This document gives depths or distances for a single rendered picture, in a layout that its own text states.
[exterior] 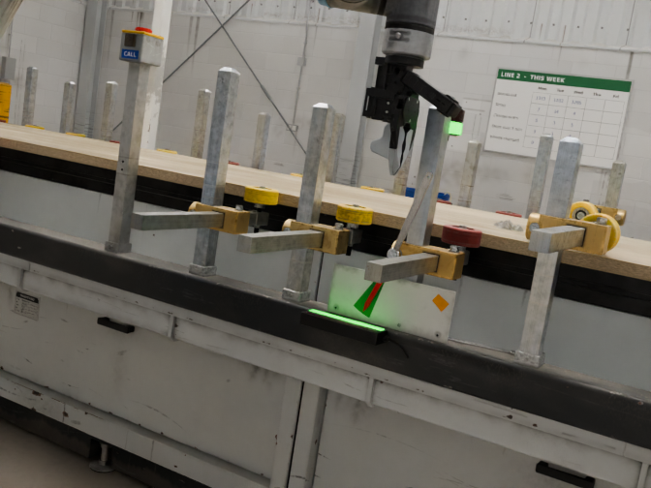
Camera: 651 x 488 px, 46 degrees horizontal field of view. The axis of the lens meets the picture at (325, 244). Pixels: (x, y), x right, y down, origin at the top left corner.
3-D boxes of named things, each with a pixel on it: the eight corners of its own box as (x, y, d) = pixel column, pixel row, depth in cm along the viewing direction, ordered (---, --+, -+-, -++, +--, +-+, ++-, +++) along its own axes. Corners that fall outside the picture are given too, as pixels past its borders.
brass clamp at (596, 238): (601, 256, 129) (606, 226, 128) (522, 240, 135) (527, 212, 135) (606, 254, 134) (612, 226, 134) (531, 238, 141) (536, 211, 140)
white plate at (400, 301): (446, 344, 143) (455, 291, 142) (325, 311, 155) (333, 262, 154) (447, 343, 144) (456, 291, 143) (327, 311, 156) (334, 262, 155)
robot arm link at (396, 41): (441, 39, 141) (421, 29, 132) (436, 66, 141) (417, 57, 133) (396, 36, 145) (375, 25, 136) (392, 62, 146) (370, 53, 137)
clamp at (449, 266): (452, 280, 142) (457, 254, 142) (387, 265, 149) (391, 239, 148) (462, 278, 147) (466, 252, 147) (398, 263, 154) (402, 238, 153)
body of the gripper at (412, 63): (378, 123, 147) (388, 59, 145) (419, 129, 143) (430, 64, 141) (360, 119, 140) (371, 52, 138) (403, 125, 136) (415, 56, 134)
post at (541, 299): (528, 405, 137) (580, 137, 131) (509, 399, 139) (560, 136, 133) (533, 400, 141) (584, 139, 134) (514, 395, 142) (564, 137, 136)
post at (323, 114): (294, 333, 161) (328, 104, 154) (279, 329, 162) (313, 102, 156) (301, 330, 164) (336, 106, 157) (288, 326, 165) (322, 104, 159)
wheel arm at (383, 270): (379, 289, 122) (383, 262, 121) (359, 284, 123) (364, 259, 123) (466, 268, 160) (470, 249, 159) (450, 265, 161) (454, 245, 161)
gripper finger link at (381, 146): (370, 171, 144) (378, 122, 143) (398, 176, 141) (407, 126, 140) (362, 170, 141) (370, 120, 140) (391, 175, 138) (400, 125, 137)
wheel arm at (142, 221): (141, 235, 145) (144, 213, 144) (128, 231, 146) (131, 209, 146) (266, 228, 183) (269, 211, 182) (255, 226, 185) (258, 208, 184)
